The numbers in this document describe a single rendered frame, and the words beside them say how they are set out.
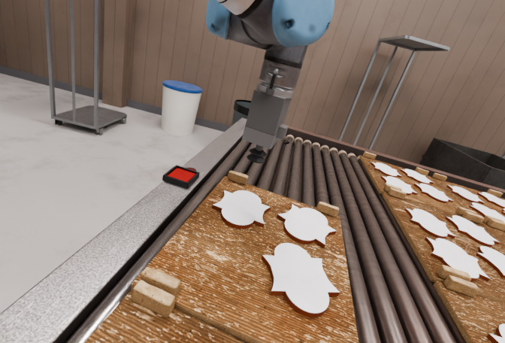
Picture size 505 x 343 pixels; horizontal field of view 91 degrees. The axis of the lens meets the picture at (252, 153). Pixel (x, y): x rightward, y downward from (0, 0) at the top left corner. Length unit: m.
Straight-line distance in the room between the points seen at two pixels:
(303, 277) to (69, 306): 0.36
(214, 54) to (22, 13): 2.88
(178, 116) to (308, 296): 3.17
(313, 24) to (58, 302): 0.49
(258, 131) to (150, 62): 3.86
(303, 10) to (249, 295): 0.41
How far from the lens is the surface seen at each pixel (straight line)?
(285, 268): 0.51
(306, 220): 0.65
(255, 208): 0.62
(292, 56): 0.48
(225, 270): 0.48
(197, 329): 0.42
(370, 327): 0.55
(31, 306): 0.49
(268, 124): 0.49
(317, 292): 0.50
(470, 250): 0.98
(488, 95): 5.00
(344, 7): 4.04
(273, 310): 0.46
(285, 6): 0.30
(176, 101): 3.42
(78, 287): 0.49
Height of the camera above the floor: 1.29
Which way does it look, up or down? 22 degrees down
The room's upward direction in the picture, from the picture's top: 15 degrees clockwise
